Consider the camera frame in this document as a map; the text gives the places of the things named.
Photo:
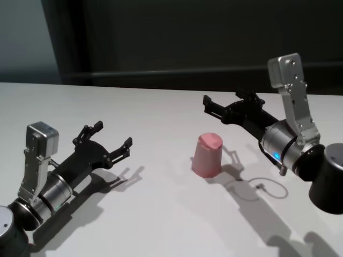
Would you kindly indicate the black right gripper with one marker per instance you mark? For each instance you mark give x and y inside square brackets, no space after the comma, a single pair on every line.
[246,115]

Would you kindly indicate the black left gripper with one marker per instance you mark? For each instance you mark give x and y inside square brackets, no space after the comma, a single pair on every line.
[80,160]

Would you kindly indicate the pink plastic cup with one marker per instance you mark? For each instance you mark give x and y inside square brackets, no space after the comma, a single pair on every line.
[207,158]

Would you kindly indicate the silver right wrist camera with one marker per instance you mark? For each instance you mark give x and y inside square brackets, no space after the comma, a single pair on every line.
[293,96]

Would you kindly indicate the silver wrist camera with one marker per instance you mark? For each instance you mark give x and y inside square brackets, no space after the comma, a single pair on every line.
[293,96]
[40,150]

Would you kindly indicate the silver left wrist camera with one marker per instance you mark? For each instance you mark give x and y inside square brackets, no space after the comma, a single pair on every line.
[40,150]

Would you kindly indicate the dark partition post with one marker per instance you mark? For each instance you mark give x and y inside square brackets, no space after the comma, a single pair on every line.
[67,40]

